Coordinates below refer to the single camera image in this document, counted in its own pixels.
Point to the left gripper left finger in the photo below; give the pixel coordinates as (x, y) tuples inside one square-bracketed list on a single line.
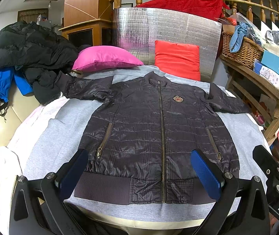
[(38, 205)]

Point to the wicker basket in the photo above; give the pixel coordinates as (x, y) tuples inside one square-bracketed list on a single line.
[(247, 54)]

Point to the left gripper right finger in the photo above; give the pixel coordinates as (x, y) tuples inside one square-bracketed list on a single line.
[(240, 204)]

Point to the magenta pillow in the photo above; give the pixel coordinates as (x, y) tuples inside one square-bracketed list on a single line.
[(97, 58)]

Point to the beige leather sofa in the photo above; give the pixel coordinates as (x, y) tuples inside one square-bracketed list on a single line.
[(19, 108)]

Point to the black puffer jacket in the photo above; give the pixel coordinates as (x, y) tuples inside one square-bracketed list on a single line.
[(39, 54)]

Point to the dark quilted zip jacket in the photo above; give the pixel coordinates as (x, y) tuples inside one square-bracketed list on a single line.
[(140, 139)]

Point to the white patterned box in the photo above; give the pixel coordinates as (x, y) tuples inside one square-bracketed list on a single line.
[(266, 73)]

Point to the blue cloth in basket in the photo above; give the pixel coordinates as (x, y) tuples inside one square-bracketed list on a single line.
[(242, 30)]

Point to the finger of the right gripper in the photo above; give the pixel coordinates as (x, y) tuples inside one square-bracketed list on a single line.
[(266, 162)]

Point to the silver foil insulation mat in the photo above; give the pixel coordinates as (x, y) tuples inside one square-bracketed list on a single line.
[(136, 29)]

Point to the red velvet cloth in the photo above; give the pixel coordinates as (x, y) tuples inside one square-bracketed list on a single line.
[(210, 9)]

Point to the wooden side table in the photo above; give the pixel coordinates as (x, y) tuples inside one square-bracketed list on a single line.
[(243, 81)]

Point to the red cushion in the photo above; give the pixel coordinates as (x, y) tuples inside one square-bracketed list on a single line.
[(178, 59)]

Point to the wooden cabinet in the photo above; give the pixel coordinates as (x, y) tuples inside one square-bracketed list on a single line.
[(88, 22)]

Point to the white pink bedsheet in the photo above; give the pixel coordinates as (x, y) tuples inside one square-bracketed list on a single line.
[(18, 151)]

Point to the blue jacket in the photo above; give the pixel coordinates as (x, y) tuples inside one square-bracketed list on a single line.
[(9, 75)]

